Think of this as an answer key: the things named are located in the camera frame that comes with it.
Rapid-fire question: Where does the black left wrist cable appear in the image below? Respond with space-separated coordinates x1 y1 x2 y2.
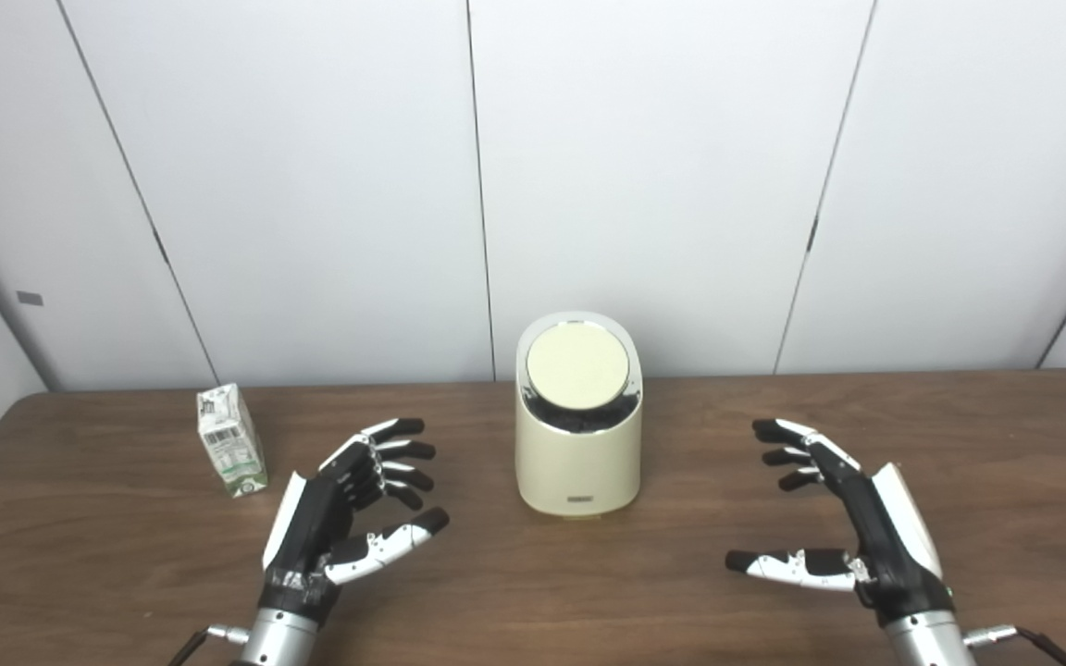
167 625 252 666

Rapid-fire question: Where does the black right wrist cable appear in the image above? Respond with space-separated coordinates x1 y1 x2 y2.
961 625 1066 666

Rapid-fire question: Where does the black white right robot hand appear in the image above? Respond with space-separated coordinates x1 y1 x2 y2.
725 418 957 630

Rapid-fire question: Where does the cream round bin lid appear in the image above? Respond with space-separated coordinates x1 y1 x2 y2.
526 320 631 405

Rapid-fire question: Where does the white green milk carton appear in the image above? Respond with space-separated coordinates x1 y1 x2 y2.
196 383 269 499

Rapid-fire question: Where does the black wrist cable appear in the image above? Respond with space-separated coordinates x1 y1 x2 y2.
167 625 252 666
961 625 1066 666

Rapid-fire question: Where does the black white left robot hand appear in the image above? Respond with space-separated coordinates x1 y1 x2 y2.
260 417 451 623

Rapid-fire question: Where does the cream-colored bin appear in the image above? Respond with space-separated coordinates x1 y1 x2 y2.
514 312 644 519

